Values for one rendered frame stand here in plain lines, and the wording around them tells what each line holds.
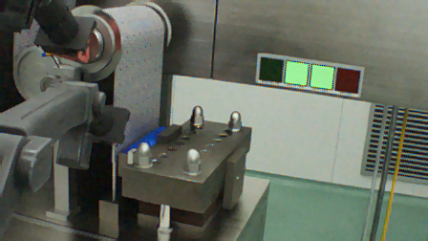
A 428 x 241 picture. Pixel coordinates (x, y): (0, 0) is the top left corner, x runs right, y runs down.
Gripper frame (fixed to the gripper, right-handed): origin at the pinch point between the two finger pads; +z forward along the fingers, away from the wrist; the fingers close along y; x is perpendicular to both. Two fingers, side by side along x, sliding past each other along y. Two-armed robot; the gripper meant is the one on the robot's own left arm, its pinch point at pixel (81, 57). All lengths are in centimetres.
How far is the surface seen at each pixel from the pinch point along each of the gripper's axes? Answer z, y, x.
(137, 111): 19.4, 5.8, -0.9
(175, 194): 14.3, 20.3, -18.1
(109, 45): 1.0, 4.1, 3.8
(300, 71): 30, 37, 20
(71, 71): 2.3, -2.6, -2.0
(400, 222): 258, 94, 51
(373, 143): 261, 69, 102
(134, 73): 12.1, 5.7, 4.2
